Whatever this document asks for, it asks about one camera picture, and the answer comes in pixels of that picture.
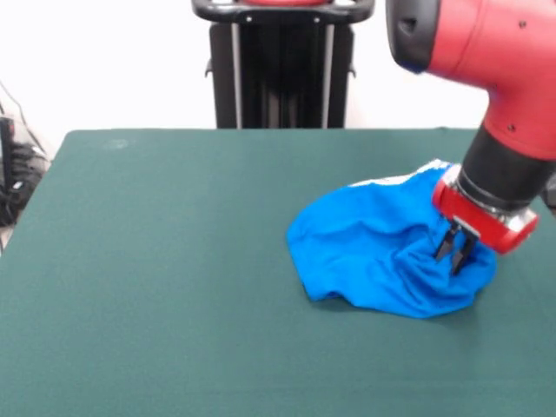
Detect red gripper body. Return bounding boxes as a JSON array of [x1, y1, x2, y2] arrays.
[[431, 164, 540, 255]]

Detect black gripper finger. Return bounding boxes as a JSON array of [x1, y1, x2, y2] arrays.
[[434, 221, 462, 262], [449, 234, 480, 277]]

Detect blue printed shirt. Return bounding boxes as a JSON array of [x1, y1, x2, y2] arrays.
[[285, 158, 499, 321]]

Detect black office chair base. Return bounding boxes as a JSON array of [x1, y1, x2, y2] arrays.
[[541, 172, 556, 218]]

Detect dark green table cloth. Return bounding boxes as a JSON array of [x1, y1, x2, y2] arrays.
[[0, 127, 556, 417]]

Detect black box device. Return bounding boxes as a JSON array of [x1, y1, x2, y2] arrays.
[[0, 116, 17, 189]]

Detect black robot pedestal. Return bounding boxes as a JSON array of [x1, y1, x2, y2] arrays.
[[190, 0, 374, 129]]

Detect black cable tangle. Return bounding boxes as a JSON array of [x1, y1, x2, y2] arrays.
[[0, 80, 51, 228]]

